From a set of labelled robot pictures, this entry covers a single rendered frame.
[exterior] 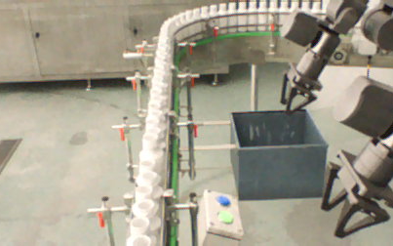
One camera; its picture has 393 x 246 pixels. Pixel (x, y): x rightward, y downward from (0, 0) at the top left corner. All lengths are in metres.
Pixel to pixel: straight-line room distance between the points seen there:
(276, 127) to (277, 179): 0.31
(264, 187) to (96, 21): 3.19
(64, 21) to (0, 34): 0.61
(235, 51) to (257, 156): 1.28
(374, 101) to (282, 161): 1.06
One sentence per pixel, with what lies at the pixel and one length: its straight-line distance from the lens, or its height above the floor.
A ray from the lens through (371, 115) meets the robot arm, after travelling 0.67.
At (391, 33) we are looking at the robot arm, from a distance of 1.12.
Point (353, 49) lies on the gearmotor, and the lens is 2.73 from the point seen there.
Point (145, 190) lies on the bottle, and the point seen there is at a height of 1.15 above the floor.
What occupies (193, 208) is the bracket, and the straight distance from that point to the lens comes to 1.14.
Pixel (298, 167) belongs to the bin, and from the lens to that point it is 1.73.
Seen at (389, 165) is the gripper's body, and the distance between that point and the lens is 0.72.
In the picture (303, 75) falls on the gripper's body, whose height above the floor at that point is 1.37.
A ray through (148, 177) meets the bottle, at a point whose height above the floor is 1.15.
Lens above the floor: 1.75
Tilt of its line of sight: 26 degrees down
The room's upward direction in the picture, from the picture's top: 2 degrees counter-clockwise
